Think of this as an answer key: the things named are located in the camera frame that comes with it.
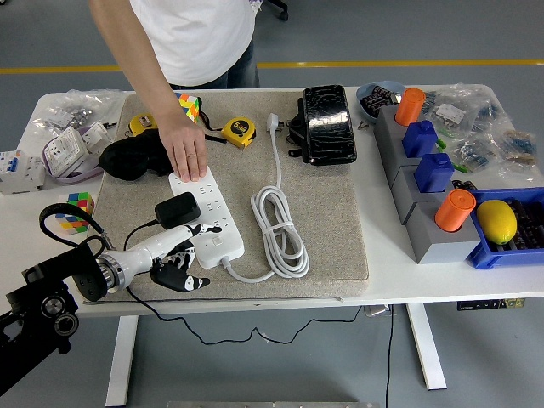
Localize person's right hand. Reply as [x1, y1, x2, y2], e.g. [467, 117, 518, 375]
[159, 122, 209, 184]

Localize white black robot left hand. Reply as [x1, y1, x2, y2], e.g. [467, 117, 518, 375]
[116, 223, 224, 294]

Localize black adapter cord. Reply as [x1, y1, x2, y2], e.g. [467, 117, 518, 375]
[122, 218, 362, 344]

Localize black plug adapter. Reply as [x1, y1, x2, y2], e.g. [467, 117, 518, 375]
[154, 191, 201, 226]

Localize white power strip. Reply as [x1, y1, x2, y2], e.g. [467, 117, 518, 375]
[168, 167, 247, 269]

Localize large colourful puzzle cube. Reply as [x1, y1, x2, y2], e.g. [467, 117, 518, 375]
[176, 92, 201, 125]

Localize small yellow tape measure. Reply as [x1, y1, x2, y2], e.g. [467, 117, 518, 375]
[128, 113, 161, 137]

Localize yellow tape measure black label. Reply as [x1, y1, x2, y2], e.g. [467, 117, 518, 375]
[220, 117, 258, 150]

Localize black cloth pouch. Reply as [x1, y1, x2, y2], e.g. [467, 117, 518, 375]
[99, 128, 175, 182]

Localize small colourful puzzle cube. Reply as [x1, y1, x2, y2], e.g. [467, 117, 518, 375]
[55, 191, 95, 235]

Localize purple tray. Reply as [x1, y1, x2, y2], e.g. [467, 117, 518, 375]
[42, 125, 107, 184]

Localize white table leg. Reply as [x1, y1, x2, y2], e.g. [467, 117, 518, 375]
[105, 314, 139, 407]
[405, 303, 448, 391]

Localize clear bag metal screws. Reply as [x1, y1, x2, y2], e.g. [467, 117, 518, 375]
[36, 88, 124, 131]

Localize glossy black case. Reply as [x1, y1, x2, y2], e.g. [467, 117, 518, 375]
[301, 83, 358, 166]

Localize grey-brown mat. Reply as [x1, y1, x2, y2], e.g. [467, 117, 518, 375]
[74, 88, 370, 303]

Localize white circuit breaker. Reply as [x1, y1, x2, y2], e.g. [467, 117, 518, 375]
[0, 149, 47, 196]

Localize blue bowl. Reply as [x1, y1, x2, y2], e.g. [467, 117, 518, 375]
[355, 81, 407, 125]

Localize black capacitor pile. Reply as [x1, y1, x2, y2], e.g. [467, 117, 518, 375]
[364, 84, 404, 119]

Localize grey peg base block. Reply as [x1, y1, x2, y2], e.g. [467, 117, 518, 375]
[389, 163, 456, 225]
[405, 199, 484, 265]
[372, 105, 426, 184]

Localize orange cylinder peg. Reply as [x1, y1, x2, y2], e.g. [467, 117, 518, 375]
[433, 189, 477, 234]
[394, 87, 427, 127]

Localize blue block peg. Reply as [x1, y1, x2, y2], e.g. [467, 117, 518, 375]
[414, 152, 456, 193]
[401, 120, 439, 158]

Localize clear bag white label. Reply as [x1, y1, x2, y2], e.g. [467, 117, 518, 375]
[427, 91, 475, 131]

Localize clear bag blue resistors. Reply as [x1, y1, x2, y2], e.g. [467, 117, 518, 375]
[450, 133, 501, 173]

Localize clear bag dark parts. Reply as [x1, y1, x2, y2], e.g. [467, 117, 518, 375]
[467, 83, 511, 133]

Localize yellow lemon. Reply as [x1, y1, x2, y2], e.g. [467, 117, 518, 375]
[475, 199, 519, 246]

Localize blue plastic bin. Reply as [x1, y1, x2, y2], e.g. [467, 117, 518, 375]
[465, 186, 544, 270]

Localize clear bag tan resistors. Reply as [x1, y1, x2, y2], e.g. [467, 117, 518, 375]
[495, 127, 543, 171]

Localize black table control panel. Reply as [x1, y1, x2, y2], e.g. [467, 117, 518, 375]
[456, 298, 527, 312]

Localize rows of black components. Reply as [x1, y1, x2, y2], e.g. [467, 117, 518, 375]
[496, 199, 544, 252]

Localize black tape measure strap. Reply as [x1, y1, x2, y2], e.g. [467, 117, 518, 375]
[197, 98, 229, 145]

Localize white power strip cord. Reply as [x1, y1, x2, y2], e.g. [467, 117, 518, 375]
[220, 112, 312, 282]

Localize small white wall socket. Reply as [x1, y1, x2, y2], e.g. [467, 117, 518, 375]
[78, 122, 114, 156]

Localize black buckled strap bag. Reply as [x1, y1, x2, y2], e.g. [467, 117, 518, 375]
[286, 97, 309, 159]

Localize metal bracket under table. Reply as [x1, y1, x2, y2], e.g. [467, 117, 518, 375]
[364, 304, 399, 318]

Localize black hanging cable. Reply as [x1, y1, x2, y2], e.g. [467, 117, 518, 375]
[384, 304, 396, 408]

